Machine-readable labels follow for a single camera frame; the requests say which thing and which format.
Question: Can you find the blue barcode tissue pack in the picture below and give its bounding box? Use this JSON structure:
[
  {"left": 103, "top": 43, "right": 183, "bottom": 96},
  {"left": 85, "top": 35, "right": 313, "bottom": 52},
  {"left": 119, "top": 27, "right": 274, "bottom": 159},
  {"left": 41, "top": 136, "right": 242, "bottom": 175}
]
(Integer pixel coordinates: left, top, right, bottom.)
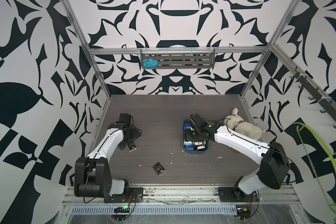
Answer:
[{"left": 184, "top": 122, "right": 191, "bottom": 130}]

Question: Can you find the dark blue Tempo tissue pack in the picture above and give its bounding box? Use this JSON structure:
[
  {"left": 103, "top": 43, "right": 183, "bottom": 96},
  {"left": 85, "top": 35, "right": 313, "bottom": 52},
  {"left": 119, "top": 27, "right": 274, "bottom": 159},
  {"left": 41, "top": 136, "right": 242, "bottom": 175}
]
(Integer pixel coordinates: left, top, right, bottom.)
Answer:
[{"left": 184, "top": 145, "right": 194, "bottom": 151}]

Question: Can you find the grey slotted wall rack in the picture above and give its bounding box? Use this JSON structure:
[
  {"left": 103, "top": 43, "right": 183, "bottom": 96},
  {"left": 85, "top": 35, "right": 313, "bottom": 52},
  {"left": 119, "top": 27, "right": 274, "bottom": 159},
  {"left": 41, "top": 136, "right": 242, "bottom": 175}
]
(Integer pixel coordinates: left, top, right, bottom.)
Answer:
[{"left": 140, "top": 48, "right": 215, "bottom": 69}]

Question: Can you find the cyan crumpled item in rack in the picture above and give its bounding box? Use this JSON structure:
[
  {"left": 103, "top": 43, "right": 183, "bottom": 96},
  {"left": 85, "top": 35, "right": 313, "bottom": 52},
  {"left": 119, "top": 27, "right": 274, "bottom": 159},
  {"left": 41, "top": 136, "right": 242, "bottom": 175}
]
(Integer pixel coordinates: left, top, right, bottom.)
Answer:
[{"left": 142, "top": 58, "right": 158, "bottom": 69}]

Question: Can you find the white plush toy dog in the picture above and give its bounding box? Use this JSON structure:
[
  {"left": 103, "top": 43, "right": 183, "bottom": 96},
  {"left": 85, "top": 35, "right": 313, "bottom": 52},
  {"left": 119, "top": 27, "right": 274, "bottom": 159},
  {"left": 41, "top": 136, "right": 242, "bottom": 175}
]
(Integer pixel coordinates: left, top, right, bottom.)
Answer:
[{"left": 224, "top": 108, "right": 265, "bottom": 140}]

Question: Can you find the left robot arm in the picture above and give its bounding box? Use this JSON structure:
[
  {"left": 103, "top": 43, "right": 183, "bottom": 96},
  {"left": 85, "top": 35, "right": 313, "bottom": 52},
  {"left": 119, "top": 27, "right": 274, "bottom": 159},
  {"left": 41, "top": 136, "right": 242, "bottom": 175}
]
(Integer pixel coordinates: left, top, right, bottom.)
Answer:
[{"left": 74, "top": 113, "right": 141, "bottom": 198}]

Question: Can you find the teal plastic storage box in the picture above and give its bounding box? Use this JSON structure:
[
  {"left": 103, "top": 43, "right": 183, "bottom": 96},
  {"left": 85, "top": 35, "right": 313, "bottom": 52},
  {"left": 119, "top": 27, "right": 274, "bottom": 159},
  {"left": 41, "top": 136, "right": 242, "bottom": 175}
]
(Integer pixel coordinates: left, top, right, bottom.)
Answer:
[{"left": 183, "top": 119, "right": 209, "bottom": 154}]

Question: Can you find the green hoop tube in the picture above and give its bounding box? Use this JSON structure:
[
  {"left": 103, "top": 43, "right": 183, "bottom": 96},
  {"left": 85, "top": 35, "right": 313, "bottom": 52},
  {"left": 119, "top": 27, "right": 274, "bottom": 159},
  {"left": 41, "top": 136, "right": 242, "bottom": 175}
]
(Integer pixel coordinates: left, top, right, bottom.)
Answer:
[{"left": 285, "top": 119, "right": 336, "bottom": 224}]

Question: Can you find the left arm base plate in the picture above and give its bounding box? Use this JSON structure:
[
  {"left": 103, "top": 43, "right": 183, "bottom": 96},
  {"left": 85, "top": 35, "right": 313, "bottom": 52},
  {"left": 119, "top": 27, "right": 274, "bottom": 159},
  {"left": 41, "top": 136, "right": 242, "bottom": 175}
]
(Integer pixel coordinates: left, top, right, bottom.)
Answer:
[{"left": 104, "top": 188, "right": 144, "bottom": 203}]

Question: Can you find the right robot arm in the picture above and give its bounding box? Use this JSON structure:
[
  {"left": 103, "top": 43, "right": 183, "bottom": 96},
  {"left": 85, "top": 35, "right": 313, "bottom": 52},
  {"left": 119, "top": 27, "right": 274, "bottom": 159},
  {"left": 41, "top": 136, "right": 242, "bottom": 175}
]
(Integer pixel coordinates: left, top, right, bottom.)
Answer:
[{"left": 187, "top": 114, "right": 290, "bottom": 196}]

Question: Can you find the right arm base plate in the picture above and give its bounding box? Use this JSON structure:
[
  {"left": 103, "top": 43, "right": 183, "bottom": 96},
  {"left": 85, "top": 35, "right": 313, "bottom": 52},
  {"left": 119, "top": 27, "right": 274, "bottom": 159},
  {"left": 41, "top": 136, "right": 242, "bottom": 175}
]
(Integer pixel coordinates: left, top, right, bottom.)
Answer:
[{"left": 217, "top": 187, "right": 259, "bottom": 203}]

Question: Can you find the black round plug box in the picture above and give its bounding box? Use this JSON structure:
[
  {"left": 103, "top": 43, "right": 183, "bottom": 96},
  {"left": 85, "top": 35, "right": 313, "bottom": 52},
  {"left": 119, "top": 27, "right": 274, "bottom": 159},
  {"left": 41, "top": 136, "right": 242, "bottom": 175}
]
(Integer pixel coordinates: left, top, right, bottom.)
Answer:
[{"left": 237, "top": 208, "right": 251, "bottom": 220}]

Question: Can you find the small black electronics box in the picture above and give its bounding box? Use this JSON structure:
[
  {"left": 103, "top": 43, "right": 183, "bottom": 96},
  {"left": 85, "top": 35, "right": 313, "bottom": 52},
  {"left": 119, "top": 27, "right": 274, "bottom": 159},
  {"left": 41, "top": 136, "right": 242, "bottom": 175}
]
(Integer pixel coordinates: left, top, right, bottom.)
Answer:
[{"left": 113, "top": 205, "right": 130, "bottom": 214}]

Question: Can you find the black Face tissue pack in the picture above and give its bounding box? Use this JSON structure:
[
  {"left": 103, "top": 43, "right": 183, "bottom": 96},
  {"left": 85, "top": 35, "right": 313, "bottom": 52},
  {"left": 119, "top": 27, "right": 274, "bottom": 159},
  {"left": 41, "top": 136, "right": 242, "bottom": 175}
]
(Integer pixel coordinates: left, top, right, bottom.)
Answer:
[
  {"left": 197, "top": 146, "right": 206, "bottom": 152},
  {"left": 193, "top": 141, "right": 205, "bottom": 146},
  {"left": 152, "top": 162, "right": 165, "bottom": 176},
  {"left": 127, "top": 142, "right": 137, "bottom": 152}
]

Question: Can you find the white ribbed cable duct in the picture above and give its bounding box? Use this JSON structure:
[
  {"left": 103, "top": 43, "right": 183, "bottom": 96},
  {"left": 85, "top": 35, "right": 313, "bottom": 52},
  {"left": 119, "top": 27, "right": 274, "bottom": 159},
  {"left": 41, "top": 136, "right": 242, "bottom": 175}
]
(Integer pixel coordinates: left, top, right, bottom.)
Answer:
[{"left": 71, "top": 204, "right": 237, "bottom": 216}]

